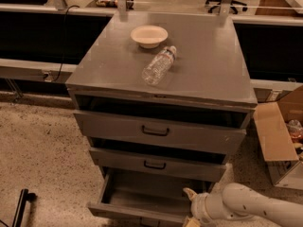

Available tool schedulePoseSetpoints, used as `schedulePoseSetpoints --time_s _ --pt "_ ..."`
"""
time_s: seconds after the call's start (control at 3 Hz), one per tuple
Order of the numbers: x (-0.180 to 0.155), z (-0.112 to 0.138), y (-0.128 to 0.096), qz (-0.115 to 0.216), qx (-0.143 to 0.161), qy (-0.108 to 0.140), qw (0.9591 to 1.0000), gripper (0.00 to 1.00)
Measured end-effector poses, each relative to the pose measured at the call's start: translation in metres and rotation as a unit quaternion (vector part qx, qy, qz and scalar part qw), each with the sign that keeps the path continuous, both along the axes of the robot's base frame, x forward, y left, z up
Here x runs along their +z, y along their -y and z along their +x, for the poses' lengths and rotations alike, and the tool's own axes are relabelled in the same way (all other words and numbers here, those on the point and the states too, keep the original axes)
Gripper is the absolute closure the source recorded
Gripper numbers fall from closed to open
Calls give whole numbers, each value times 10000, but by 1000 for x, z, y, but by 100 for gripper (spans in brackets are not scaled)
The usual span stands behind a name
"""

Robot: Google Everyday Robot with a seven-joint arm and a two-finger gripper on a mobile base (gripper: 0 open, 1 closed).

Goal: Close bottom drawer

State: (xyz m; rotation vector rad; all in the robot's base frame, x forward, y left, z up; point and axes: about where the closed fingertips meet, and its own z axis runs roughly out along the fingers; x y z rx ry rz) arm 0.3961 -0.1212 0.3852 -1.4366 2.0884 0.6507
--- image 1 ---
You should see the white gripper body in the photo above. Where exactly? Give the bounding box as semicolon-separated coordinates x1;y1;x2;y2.
191;194;216;227

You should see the yellow-tipped gripper finger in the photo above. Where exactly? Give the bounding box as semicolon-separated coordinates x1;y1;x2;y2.
183;187;197;201
182;217;201;227

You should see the grey bottom drawer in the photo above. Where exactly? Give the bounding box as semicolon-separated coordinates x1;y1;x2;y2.
87;168;213;227

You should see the grey drawer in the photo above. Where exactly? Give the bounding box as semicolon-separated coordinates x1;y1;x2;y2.
89;148;226;183
74;110;246;155
87;168;213;227

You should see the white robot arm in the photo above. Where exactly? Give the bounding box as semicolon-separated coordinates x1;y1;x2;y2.
183;183;303;227

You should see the grey middle drawer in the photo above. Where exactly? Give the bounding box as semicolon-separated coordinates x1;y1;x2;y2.
89;148;226;183

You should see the grey metal drawer cabinet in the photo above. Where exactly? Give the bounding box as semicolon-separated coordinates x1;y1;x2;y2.
66;12;257;165

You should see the grey top drawer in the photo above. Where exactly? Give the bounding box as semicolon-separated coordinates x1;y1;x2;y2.
74;110;246;155

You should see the open cardboard box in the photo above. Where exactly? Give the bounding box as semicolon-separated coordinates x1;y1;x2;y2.
254;86;303;190

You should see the red item in box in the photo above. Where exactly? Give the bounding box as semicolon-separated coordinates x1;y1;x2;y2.
286;119;303;142

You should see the clear plastic water bottle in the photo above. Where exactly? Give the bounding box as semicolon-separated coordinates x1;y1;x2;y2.
142;45;177;85

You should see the white paper bowl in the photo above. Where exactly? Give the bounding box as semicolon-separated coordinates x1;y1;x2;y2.
131;26;168;49

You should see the black stand on floor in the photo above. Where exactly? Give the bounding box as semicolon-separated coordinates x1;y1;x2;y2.
12;188;37;227

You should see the black office chair base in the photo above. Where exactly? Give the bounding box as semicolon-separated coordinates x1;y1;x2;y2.
205;0;248;14

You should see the black hanging cable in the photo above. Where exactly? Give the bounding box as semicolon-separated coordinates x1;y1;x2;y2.
51;5;81;83

